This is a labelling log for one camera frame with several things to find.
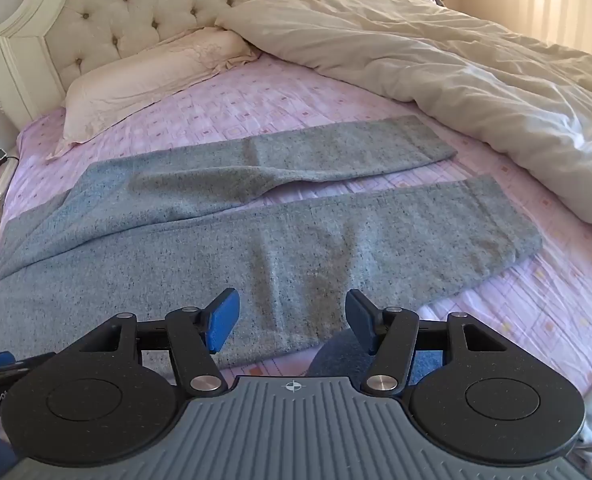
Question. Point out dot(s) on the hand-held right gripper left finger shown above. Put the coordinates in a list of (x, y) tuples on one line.
[(223, 320)]

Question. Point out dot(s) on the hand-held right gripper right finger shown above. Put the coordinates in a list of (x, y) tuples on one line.
[(360, 317)]

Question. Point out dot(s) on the grey pants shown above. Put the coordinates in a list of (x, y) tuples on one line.
[(276, 240)]

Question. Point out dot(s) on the pink patterned bed sheet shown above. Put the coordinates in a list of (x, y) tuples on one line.
[(286, 105)]

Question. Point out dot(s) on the cream pillow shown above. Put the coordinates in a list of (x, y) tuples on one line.
[(140, 80)]

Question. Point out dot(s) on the cream duvet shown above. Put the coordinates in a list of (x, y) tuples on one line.
[(451, 75)]

